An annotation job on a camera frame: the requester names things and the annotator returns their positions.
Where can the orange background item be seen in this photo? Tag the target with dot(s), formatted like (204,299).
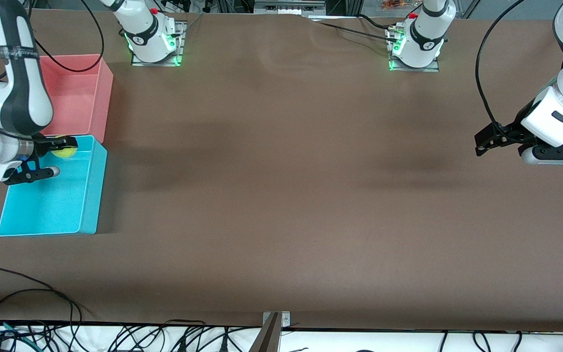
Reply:
(395,5)

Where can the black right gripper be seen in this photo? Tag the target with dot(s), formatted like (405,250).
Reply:
(43,144)

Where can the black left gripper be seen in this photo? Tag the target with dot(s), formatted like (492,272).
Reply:
(519,125)

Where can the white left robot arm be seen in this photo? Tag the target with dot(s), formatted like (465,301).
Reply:
(425,34)

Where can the blue plastic bin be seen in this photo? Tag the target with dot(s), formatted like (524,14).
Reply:
(56,205)

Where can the yellow-green tennis ball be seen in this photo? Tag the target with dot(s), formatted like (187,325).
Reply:
(65,152)

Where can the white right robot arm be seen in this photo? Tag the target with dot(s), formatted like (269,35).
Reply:
(17,98)

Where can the pink plastic bin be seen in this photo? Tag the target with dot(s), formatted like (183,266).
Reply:
(81,93)

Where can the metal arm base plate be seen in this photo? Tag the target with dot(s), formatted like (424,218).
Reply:
(157,64)
(416,69)

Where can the grey metal bar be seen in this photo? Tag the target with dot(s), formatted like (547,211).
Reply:
(267,340)

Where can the silver metal bracket plate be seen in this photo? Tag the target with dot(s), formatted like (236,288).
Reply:
(285,320)

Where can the aluminium frame profile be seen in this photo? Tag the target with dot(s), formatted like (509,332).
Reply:
(289,6)

